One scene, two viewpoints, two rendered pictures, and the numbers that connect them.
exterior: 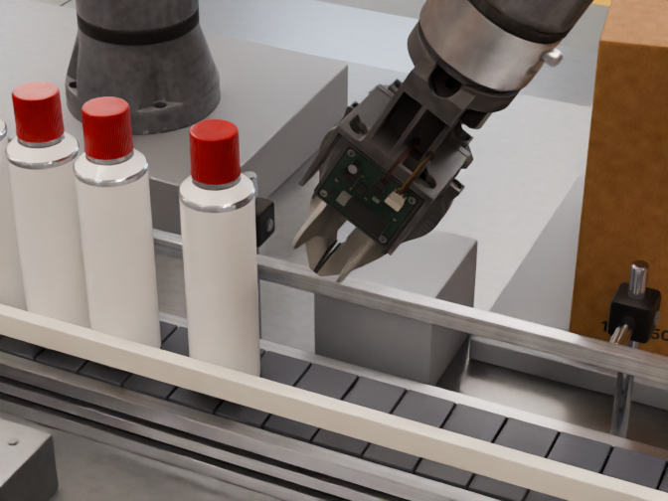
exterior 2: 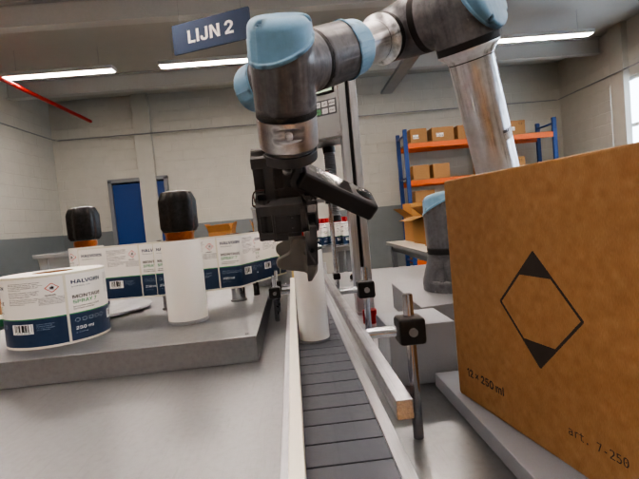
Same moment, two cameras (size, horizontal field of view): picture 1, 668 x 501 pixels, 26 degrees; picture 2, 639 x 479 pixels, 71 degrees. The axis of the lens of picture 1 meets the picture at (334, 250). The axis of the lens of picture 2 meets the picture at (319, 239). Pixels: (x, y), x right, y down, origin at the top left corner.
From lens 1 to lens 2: 0.90 m
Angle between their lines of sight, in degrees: 65
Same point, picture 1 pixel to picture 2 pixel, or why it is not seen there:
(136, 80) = (434, 269)
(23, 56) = not seen: hidden behind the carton
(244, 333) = (306, 312)
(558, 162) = not seen: outside the picture
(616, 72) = (450, 199)
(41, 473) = (247, 348)
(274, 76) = not seen: hidden behind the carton
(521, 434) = (348, 384)
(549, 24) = (263, 112)
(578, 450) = (352, 397)
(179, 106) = (448, 283)
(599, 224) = (457, 297)
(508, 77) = (267, 144)
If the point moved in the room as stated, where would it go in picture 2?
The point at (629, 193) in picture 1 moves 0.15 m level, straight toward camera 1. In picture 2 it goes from (464, 276) to (344, 293)
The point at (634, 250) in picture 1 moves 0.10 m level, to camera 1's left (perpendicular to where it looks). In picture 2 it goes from (471, 316) to (415, 305)
